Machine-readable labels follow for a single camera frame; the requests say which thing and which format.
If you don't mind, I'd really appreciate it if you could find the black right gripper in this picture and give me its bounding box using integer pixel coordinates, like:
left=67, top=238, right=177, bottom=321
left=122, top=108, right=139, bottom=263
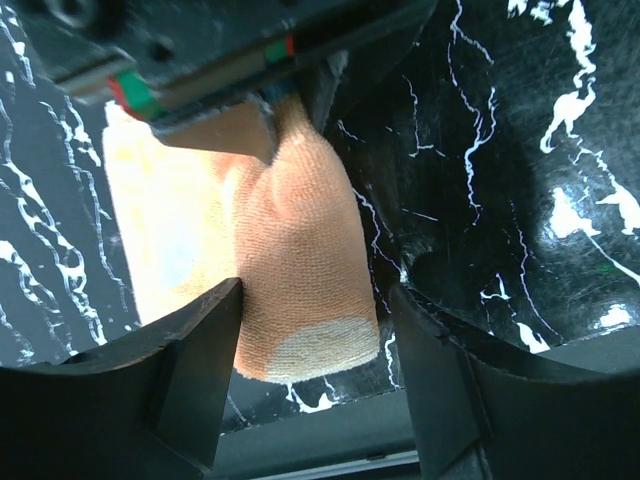
left=29, top=1, right=434, bottom=165

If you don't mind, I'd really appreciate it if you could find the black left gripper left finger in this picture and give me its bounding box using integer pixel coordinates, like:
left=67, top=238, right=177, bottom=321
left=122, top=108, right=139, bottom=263
left=1, top=278, right=243, bottom=479

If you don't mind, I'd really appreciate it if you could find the orange polka dot towel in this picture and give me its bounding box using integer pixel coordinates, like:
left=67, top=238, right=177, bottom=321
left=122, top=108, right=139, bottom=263
left=102, top=95, right=380, bottom=384

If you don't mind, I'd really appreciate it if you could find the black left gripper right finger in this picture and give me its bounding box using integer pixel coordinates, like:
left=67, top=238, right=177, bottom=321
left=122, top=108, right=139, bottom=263
left=390, top=285, right=639, bottom=479

